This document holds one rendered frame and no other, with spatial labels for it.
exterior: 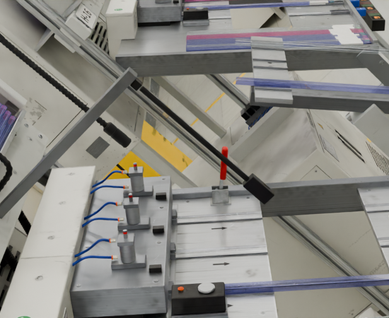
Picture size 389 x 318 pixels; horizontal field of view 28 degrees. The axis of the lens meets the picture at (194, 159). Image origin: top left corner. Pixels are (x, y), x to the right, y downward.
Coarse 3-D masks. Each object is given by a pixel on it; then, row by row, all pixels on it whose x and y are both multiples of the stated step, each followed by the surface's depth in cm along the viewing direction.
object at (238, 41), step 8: (240, 40) 170; (248, 40) 171; (256, 40) 171; (264, 40) 171; (272, 40) 172; (288, 48) 171; (296, 48) 171; (304, 48) 171; (312, 48) 171; (320, 48) 170; (328, 48) 170; (336, 48) 170; (344, 48) 170; (352, 48) 170; (360, 48) 170; (368, 48) 170; (376, 48) 171; (384, 48) 171
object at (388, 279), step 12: (348, 276) 118; (360, 276) 117; (372, 276) 117; (384, 276) 117; (228, 288) 117; (240, 288) 117; (252, 288) 117; (264, 288) 117; (276, 288) 117; (288, 288) 117; (300, 288) 117; (312, 288) 117; (324, 288) 117
